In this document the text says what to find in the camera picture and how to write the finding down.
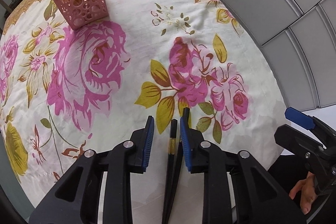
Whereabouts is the person's right hand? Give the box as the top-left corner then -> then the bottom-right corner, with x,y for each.
289,172 -> 317,214

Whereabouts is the wooden broom stick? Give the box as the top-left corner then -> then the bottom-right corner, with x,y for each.
0,0 -> 13,14

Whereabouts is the floral pink rose tablecloth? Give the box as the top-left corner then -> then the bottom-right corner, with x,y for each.
1,0 -> 285,223

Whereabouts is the black chopstick gold band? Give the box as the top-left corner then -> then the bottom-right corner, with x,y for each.
162,119 -> 178,223

